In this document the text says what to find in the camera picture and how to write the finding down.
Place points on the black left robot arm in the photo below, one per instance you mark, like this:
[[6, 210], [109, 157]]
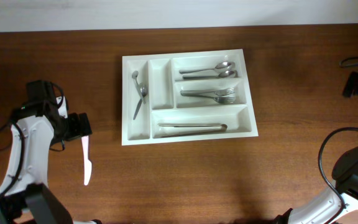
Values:
[[42, 121]]

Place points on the white plastic cutlery tray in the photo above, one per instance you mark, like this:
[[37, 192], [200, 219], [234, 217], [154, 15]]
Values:
[[186, 97]]

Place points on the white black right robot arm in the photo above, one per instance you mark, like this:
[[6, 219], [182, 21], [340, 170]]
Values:
[[338, 199]]

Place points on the steel fork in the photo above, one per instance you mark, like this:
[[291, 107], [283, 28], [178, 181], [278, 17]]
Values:
[[218, 99], [220, 92]]

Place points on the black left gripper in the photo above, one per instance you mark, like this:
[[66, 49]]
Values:
[[81, 127]]

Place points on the large steel spoon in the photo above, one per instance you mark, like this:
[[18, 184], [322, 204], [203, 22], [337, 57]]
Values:
[[220, 67], [226, 74]]

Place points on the pink handled utensil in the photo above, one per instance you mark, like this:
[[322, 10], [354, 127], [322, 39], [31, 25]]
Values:
[[87, 163]]

